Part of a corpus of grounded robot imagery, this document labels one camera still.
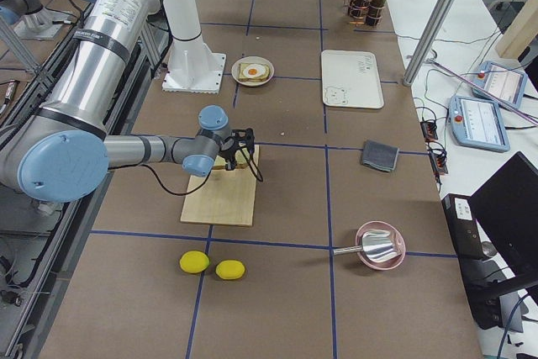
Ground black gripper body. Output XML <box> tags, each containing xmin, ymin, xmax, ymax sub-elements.
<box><xmin>221</xmin><ymin>128</ymin><xmax>255</xmax><ymax>166</ymax></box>

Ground fried egg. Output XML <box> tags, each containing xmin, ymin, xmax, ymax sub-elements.
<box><xmin>241</xmin><ymin>64</ymin><xmax>266</xmax><ymax>79</ymax></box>

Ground white round plate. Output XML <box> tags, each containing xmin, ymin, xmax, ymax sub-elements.
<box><xmin>231</xmin><ymin>56</ymin><xmax>274</xmax><ymax>87</ymax></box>

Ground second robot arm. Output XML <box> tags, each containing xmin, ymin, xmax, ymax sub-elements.
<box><xmin>1</xmin><ymin>0</ymin><xmax>64</xmax><ymax>40</ymax></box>

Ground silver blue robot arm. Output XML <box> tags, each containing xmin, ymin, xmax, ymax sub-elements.
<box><xmin>1</xmin><ymin>0</ymin><xmax>254</xmax><ymax>203</ymax></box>

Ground white bear tray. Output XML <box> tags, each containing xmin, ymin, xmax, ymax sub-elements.
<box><xmin>321</xmin><ymin>50</ymin><xmax>384</xmax><ymax>109</ymax></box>

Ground wooden cutting board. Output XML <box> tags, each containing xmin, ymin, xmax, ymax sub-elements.
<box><xmin>180</xmin><ymin>167</ymin><xmax>257</xmax><ymax>227</ymax></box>

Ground yellow lemon left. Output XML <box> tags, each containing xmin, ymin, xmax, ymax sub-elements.
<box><xmin>179</xmin><ymin>251</ymin><xmax>210</xmax><ymax>274</ymax></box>

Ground yellow lemon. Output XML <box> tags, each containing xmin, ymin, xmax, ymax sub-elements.
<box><xmin>215</xmin><ymin>260</ymin><xmax>245</xmax><ymax>280</ymax></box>
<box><xmin>179</xmin><ymin>251</ymin><xmax>210</xmax><ymax>274</ymax></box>

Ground yellow lemon right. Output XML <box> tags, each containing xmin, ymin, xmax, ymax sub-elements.
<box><xmin>215</xmin><ymin>260</ymin><xmax>245</xmax><ymax>280</ymax></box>

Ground grey folded cloth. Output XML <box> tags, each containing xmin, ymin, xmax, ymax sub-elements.
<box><xmin>361</xmin><ymin>140</ymin><xmax>399</xmax><ymax>172</ymax></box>

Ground metal scoop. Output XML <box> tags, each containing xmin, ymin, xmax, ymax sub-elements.
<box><xmin>333</xmin><ymin>230</ymin><xmax>401</xmax><ymax>263</ymax></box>

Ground pink bowl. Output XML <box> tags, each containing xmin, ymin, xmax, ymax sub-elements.
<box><xmin>356</xmin><ymin>221</ymin><xmax>406</xmax><ymax>271</ymax></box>

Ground black desktop box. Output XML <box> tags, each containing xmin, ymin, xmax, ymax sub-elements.
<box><xmin>440</xmin><ymin>193</ymin><xmax>531</xmax><ymax>330</ymax></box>

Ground teach pendant near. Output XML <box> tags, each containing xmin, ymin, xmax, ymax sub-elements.
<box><xmin>449</xmin><ymin>95</ymin><xmax>510</xmax><ymax>152</ymax></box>

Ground teach pendant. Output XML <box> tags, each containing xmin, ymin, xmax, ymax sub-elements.
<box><xmin>449</xmin><ymin>95</ymin><xmax>510</xmax><ymax>152</ymax></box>
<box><xmin>471</xmin><ymin>61</ymin><xmax>528</xmax><ymax>108</ymax></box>

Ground teach pendant far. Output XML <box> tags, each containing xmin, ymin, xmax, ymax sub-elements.
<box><xmin>471</xmin><ymin>61</ymin><xmax>528</xmax><ymax>108</ymax></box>

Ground black computer monitor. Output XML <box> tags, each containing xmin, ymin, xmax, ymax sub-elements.
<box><xmin>469</xmin><ymin>151</ymin><xmax>537</xmax><ymax>274</ymax></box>

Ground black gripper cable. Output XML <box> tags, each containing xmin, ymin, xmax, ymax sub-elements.
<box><xmin>147</xmin><ymin>127</ymin><xmax>266</xmax><ymax>197</ymax></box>

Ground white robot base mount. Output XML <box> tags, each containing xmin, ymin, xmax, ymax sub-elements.
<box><xmin>163</xmin><ymin>0</ymin><xmax>226</xmax><ymax>93</ymax></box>

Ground aluminium frame post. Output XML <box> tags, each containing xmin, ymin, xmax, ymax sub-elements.
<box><xmin>403</xmin><ymin>0</ymin><xmax>455</xmax><ymax>87</ymax></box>

